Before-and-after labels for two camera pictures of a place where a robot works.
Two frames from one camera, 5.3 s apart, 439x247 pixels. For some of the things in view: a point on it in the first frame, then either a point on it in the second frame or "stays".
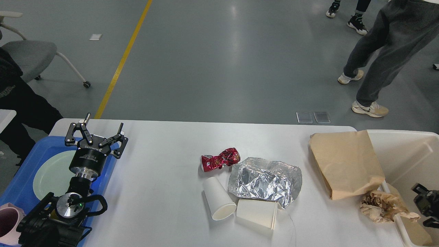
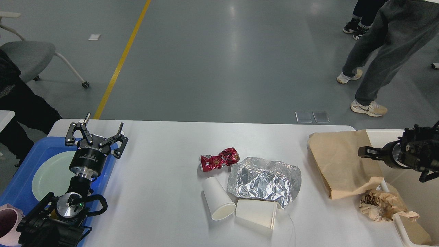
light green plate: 54,175 stays
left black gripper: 91,156 stays
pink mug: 10,215 stays
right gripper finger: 418,188 → 369,152
